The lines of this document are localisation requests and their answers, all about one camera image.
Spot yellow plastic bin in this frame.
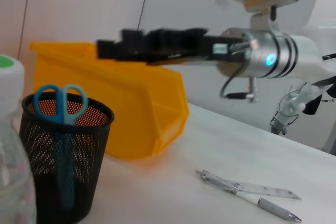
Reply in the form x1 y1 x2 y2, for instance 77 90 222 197
29 41 191 160

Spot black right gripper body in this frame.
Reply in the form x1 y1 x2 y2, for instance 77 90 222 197
148 27 229 65

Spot robot base cable bundle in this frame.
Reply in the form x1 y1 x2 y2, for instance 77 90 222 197
270 82 309 136

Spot black mesh pen holder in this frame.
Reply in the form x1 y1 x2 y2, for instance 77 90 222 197
18 92 116 224

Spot white silver pen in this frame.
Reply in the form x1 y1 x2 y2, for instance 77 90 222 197
201 170 303 223

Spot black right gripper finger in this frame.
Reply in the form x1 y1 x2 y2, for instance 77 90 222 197
96 38 157 64
119 27 158 43

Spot blue scissors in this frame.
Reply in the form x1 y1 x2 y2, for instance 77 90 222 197
33 84 89 209

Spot transparent plastic ruler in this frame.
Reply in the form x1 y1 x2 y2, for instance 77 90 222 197
195 168 302 200

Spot clear water bottle green label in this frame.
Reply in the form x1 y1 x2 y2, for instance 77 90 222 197
0 55 38 224

